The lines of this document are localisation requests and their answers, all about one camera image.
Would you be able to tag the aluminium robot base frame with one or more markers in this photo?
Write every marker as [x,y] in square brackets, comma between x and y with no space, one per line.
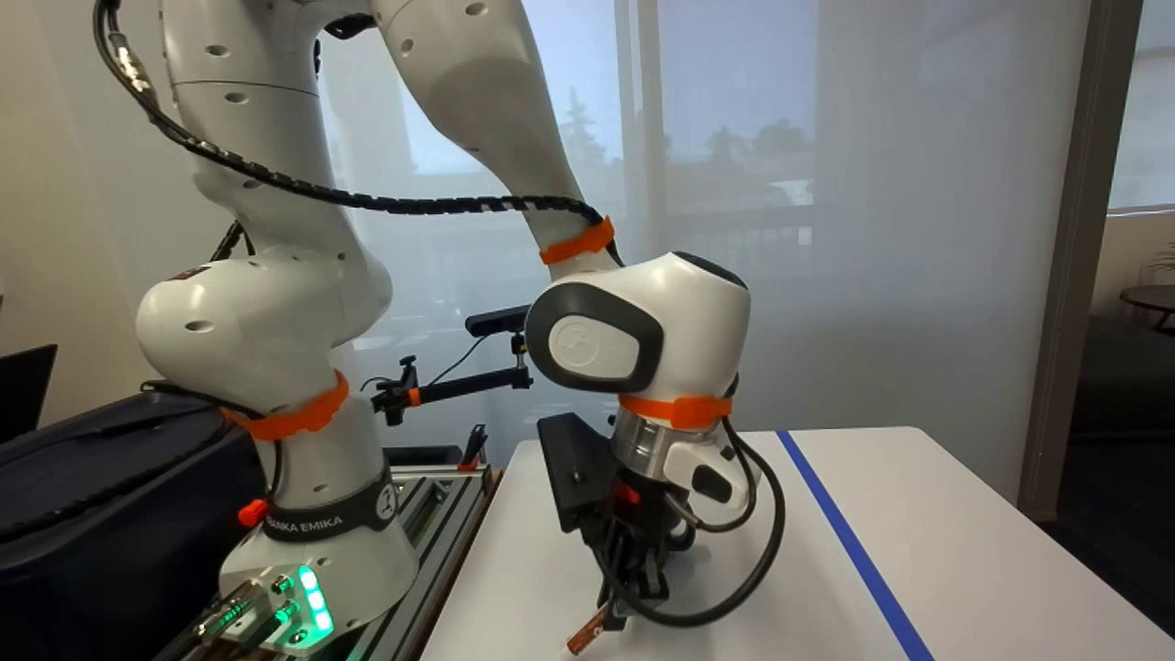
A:
[353,600]

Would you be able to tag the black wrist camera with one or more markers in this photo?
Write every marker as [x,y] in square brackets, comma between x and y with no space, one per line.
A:
[577,465]

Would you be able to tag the red and white marker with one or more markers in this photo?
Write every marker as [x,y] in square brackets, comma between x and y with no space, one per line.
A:
[595,627]

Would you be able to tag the blue tape line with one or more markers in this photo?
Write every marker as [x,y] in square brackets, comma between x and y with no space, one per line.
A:
[861,560]

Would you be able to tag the round side table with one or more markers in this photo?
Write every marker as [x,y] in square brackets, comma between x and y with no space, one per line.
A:
[1159,302]

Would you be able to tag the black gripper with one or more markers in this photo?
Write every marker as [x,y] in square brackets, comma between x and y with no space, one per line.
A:
[644,530]

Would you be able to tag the black case beside robot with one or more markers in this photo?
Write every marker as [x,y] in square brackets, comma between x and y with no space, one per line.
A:
[114,524]

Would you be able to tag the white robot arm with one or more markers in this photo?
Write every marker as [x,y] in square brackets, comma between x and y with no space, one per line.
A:
[260,331]

